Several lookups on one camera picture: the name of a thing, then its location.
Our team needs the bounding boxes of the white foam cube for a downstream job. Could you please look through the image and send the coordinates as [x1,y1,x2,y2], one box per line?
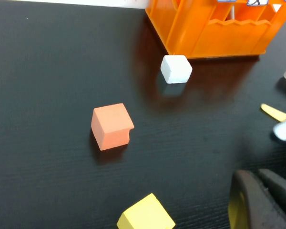
[160,54,193,84]

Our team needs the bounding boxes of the salmon orange foam cube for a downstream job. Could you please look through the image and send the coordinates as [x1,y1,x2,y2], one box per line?
[91,103,135,152]

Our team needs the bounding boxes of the plain yellow foam cube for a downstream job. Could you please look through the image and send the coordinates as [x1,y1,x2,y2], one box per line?
[116,193,176,229]

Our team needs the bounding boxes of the paper label for forks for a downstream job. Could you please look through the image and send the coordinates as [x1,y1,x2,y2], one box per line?
[246,0,269,6]

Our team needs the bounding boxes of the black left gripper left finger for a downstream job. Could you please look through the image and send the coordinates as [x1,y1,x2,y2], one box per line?
[228,169,286,229]

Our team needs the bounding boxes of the orange plastic cutlery holder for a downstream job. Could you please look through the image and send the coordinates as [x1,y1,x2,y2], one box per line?
[144,0,286,59]

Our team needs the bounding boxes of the yellow plastic knife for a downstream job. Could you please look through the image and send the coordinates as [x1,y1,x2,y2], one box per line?
[260,103,286,122]

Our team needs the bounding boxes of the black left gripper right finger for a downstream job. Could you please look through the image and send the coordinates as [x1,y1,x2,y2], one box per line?
[257,168,286,221]

